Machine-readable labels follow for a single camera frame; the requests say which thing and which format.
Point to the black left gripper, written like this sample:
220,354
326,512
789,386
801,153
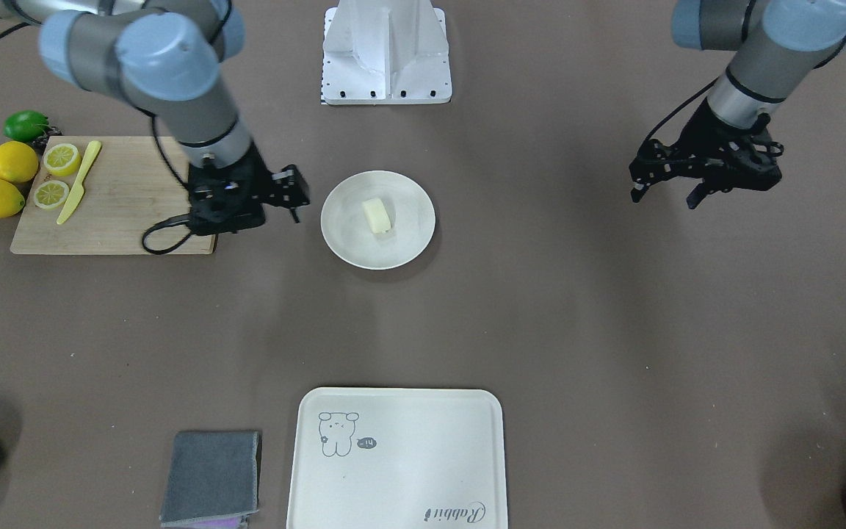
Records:
703,137

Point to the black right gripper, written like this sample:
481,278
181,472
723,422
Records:
258,178

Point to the white round plate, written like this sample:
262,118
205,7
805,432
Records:
344,228

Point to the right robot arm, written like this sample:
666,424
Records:
163,58

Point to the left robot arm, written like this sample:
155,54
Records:
775,45

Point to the beige rectangular tray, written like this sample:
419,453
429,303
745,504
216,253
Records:
398,458

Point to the wooden cutting board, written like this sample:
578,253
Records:
128,190

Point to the yellow plastic knife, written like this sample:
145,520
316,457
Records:
77,190

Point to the half lemon slice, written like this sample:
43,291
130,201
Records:
51,194
62,160

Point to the grey folded cloth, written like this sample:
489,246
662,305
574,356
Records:
212,480

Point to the green lime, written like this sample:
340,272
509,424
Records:
26,126

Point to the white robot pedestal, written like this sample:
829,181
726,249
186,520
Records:
385,53

